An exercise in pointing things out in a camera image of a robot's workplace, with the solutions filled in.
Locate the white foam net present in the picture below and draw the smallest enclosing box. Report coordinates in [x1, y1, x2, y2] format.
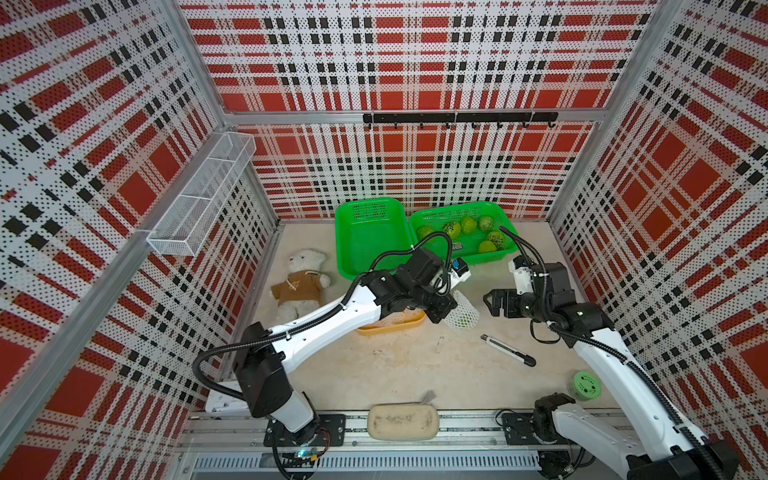
[445, 290, 480, 330]

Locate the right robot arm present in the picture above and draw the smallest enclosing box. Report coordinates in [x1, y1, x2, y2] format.
[483, 229, 739, 479]

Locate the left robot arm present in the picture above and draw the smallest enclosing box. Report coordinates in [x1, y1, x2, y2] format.
[191, 231, 471, 445]

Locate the yellow plastic bowl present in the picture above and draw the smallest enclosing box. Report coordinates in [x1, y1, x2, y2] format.
[356, 309, 427, 336]

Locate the black pen tool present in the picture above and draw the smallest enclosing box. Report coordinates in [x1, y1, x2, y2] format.
[480, 334, 537, 368]

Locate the green basket with fruit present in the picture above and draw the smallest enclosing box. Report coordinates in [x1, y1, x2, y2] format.
[408, 202, 519, 265]

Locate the empty green plastic basket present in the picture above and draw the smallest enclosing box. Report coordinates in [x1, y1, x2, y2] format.
[335, 197, 416, 280]

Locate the green tape roll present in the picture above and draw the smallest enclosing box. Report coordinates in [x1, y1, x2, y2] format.
[568, 371, 602, 401]

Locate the white teddy bear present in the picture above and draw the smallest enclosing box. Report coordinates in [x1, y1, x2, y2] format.
[270, 249, 331, 323]

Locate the beige sponge block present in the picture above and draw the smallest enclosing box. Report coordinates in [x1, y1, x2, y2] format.
[367, 403, 440, 441]

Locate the black hook rail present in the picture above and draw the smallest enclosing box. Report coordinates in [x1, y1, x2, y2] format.
[362, 111, 559, 126]

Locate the clear wall shelf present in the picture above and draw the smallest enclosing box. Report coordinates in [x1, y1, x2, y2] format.
[147, 132, 255, 257]

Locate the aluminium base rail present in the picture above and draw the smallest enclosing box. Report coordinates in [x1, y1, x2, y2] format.
[170, 404, 672, 479]

